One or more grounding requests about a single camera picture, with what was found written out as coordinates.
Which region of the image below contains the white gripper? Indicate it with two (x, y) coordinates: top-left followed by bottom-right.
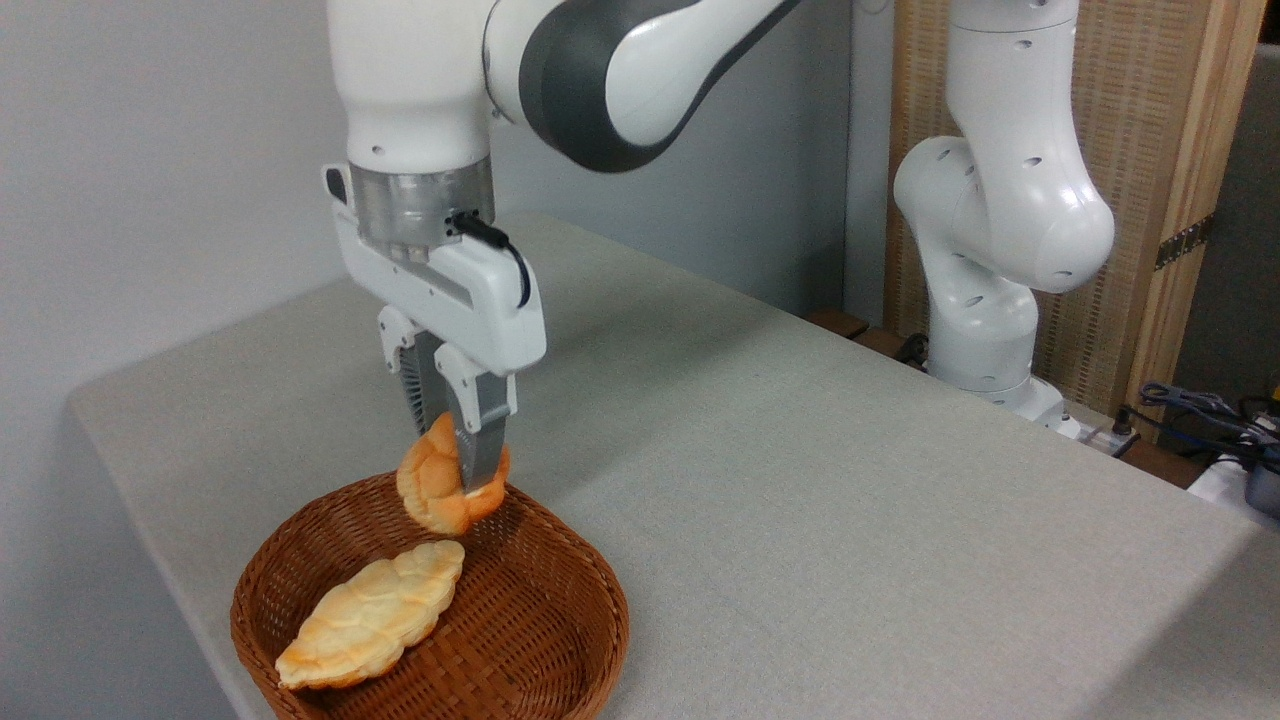
(321, 164), (548, 498)

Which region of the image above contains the round braided bread roll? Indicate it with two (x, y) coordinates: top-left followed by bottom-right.
(396, 411), (512, 537)

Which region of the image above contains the long braided bread loaf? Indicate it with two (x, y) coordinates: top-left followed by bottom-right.
(275, 540), (467, 692)

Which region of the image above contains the brown wicker basket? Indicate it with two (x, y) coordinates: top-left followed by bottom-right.
(230, 470), (631, 720)

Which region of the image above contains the brown wooden base board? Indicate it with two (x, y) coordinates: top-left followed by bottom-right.
(804, 308), (931, 369)

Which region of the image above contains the white power strip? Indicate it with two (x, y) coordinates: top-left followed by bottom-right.
(1058, 412), (1141, 458)

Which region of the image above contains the wooden rattan folding screen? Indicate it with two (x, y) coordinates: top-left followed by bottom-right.
(884, 0), (1269, 443)

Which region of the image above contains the black screen hinge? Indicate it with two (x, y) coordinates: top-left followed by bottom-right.
(1154, 213), (1217, 272)

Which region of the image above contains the grey plastic box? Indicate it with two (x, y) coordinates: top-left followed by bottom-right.
(1244, 464), (1280, 518)

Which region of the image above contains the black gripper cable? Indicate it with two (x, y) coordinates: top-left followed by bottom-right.
(448, 210), (533, 310)

